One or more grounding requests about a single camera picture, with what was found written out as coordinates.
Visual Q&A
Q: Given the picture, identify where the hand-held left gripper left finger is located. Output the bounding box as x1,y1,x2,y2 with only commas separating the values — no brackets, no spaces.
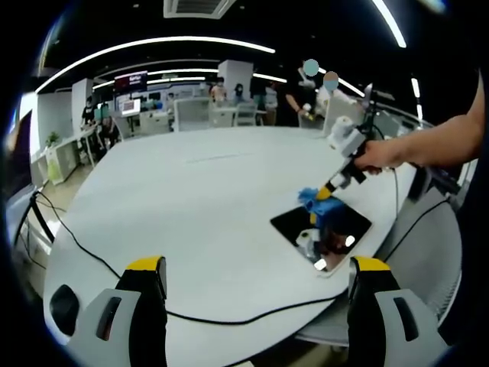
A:
65,255,169,367

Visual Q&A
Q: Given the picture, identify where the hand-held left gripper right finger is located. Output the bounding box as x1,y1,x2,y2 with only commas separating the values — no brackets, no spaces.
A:
345,255,451,367

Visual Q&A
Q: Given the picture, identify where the blue cleaning cloth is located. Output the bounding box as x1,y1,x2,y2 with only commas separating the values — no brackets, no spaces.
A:
297,186,345,218

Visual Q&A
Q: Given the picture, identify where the black rectangular mirror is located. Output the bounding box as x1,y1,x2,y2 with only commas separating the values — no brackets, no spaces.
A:
269,201,374,279

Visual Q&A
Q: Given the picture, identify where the person's right hand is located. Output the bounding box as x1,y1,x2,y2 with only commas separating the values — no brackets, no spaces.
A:
352,138,406,176

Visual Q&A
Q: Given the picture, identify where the white chair back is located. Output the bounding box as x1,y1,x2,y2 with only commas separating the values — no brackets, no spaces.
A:
324,90,364,135

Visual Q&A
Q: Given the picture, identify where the black table grommet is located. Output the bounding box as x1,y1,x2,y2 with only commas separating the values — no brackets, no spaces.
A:
49,284,81,338

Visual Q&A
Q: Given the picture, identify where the white mesh office chair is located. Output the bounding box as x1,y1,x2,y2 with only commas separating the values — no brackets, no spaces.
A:
233,102,259,127
173,97,211,132

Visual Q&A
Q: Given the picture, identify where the person's dark clothing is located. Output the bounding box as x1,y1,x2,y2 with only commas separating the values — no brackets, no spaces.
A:
439,160,489,347

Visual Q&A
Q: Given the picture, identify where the short ceiling light strip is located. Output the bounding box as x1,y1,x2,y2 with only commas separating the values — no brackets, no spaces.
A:
371,0,408,49

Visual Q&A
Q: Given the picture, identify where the white low cabinet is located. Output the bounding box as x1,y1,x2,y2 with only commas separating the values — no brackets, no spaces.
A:
30,136,82,187

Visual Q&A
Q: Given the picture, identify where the black computer monitor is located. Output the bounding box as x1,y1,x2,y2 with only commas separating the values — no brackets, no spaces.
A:
2,110,34,200

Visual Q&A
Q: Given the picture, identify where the small desktop screen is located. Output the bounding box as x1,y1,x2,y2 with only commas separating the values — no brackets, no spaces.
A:
118,98,141,117

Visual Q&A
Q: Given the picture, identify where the ceiling air vent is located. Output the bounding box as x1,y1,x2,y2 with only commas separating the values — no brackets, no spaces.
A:
163,0,235,20

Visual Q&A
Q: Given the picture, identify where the long curved ceiling light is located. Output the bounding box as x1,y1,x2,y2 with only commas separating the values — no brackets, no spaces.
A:
35,35,277,95

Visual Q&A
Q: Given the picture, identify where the thin gripper cable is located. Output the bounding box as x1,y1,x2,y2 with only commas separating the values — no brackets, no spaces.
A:
390,165,401,216

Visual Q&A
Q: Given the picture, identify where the long black cable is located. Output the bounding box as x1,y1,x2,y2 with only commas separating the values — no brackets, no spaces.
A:
32,190,452,326

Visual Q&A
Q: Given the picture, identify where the red wall display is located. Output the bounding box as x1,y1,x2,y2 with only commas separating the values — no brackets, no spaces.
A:
113,70,149,92

